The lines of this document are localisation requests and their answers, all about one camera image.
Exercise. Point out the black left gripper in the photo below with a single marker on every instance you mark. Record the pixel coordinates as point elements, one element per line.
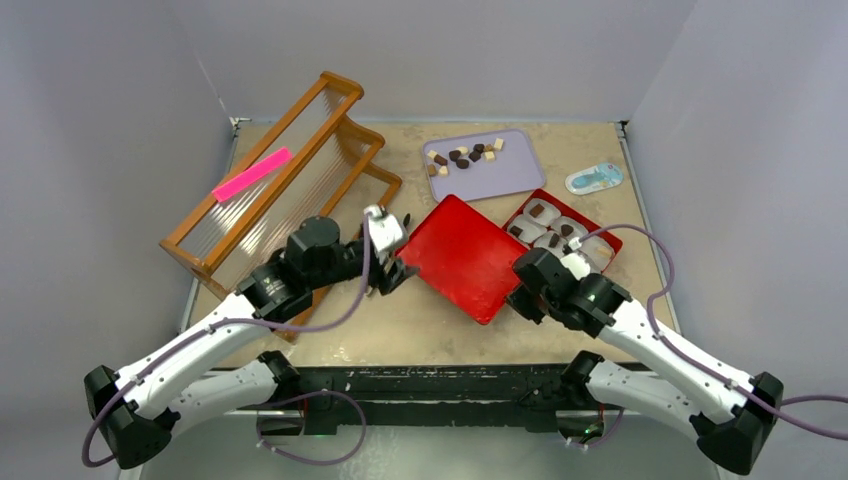
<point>385,280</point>

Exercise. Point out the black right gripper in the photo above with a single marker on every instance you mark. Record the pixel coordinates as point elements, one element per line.
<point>517,299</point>

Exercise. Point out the red box lid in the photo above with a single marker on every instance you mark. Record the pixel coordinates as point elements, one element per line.
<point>465,257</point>

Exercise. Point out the brown square chocolate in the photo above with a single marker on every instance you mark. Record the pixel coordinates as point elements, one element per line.
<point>536,210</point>

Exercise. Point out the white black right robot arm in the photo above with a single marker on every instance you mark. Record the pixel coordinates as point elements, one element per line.
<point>727,412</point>

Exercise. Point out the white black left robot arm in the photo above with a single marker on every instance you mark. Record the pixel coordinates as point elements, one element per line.
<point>140,408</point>

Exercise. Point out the red chocolate box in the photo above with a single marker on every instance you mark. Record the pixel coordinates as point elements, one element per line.
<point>537,231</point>

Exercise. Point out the white blue oval package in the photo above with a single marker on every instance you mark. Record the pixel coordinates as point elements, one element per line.
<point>597,178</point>

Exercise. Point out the orange wooden shelf rack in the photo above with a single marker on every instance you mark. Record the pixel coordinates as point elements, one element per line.
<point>331,173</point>

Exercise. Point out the lavender plastic tray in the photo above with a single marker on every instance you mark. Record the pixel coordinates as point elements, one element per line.
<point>514,169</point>

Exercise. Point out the pink flat box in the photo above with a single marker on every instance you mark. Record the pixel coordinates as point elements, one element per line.
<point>253,174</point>

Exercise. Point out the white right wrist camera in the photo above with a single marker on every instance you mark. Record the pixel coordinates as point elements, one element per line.
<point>574,261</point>

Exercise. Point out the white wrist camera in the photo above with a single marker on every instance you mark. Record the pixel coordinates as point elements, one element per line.
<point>386,232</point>
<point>574,261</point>

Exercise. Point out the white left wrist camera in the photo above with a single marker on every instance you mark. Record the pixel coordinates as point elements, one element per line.
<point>386,232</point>

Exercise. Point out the black metal base rail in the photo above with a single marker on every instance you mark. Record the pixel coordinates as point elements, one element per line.
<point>529,396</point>

